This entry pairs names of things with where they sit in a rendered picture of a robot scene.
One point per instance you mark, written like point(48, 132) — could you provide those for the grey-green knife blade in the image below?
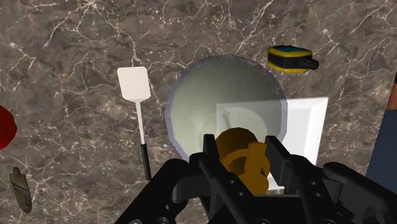
point(21, 192)

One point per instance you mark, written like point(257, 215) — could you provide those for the blue and brown box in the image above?
point(384, 149)

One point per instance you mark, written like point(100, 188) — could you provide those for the white square plate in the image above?
point(305, 124)

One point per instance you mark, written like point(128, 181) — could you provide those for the translucent grey bowl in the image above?
point(211, 102)

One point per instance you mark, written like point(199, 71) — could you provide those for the red round object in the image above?
point(6, 127)

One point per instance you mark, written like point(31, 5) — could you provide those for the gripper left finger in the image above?
point(198, 183)

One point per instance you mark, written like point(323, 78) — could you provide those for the brown mug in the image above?
point(242, 155)

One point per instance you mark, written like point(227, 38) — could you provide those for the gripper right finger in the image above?
point(313, 183)

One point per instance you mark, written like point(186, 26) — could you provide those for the yellow and black tape measure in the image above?
point(288, 59)

